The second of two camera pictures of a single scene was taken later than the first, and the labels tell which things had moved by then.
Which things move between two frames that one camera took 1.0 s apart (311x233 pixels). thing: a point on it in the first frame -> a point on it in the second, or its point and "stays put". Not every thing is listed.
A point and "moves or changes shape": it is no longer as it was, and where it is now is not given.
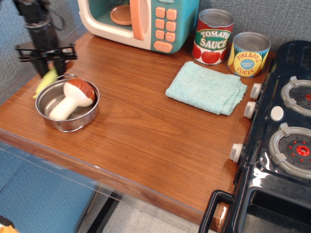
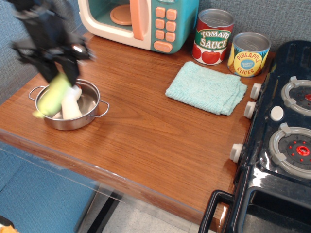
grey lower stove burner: x=291 y=147 stays put
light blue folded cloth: x=212 y=89 stays put
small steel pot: x=81 y=117 moves or changes shape
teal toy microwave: x=170 y=26 stays put
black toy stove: x=271 y=192 stays put
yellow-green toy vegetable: x=49 y=76 -> x=53 y=96
